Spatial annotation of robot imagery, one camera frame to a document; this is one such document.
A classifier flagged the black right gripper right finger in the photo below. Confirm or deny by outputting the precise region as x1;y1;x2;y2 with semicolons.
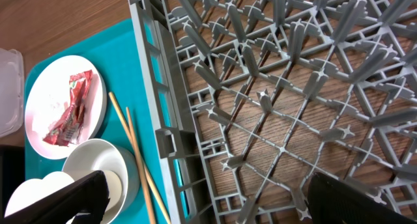
308;172;416;224

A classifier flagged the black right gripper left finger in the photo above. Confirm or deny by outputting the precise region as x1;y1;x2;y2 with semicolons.
1;171;109;224

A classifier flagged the white cup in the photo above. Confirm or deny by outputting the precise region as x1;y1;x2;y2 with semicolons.
5;170;123;223

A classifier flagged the red snack wrapper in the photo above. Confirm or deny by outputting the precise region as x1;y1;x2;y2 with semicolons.
42;70;93;147

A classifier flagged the grey-green bowl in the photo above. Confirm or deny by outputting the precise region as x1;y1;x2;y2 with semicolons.
62;139;141;223

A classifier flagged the wooden chopstick near bowl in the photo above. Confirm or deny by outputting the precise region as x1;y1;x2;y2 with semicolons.
126;107;156;224

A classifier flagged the wooden chopstick near rack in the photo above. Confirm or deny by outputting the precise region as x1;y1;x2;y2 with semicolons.
108;92;171;224

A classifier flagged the large white plate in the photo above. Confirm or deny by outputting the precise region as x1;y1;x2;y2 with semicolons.
25;55;107;160

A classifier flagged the clear plastic bin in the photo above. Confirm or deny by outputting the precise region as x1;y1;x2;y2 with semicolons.
0;49;25;137

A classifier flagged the grey plastic dish rack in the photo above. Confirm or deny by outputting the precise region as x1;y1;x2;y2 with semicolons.
129;0;416;223

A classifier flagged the teal plastic tray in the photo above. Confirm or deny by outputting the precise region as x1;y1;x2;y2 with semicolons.
23;18;190;224

